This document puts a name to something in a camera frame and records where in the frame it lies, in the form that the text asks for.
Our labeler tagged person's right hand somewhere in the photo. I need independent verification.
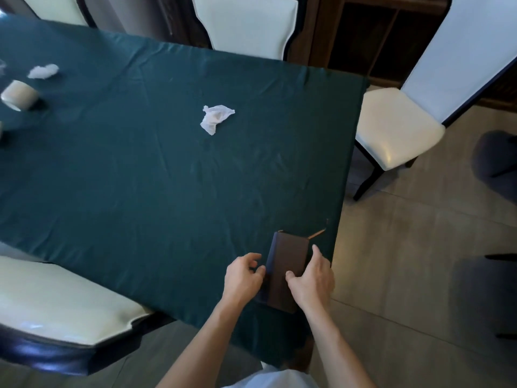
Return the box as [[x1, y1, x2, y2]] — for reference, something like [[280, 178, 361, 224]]
[[285, 244, 336, 316]]

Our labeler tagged person's left hand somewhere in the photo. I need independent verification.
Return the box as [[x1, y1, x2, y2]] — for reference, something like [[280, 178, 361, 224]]
[[221, 253, 267, 310]]

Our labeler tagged dark brown leather wallet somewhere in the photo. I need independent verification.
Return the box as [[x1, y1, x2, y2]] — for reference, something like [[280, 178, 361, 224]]
[[254, 228, 327, 315]]

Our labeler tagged person's right forearm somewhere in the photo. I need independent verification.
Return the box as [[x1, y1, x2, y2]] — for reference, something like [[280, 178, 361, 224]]
[[298, 306, 377, 388]]

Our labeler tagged person's left forearm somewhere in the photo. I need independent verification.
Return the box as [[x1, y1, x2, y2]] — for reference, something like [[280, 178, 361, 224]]
[[157, 300, 248, 388]]

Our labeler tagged person's white shirt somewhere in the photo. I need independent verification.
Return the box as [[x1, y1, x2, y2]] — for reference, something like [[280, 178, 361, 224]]
[[221, 361, 320, 388]]

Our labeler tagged dark green tablecloth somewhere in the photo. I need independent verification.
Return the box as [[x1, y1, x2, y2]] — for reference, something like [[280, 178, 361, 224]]
[[0, 14, 369, 369]]

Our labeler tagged crumpled white tissue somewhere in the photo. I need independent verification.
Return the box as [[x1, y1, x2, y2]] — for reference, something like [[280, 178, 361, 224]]
[[200, 105, 236, 136], [27, 64, 60, 80]]

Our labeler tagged cream cushioned dark-framed chair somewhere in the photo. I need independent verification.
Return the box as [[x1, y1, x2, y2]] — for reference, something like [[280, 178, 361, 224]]
[[0, 0, 98, 29], [191, 0, 308, 62], [0, 254, 175, 377], [352, 0, 517, 202]]

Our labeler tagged dark wooden shelf cabinet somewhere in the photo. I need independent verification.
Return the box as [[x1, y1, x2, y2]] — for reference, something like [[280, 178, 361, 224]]
[[286, 0, 517, 113]]

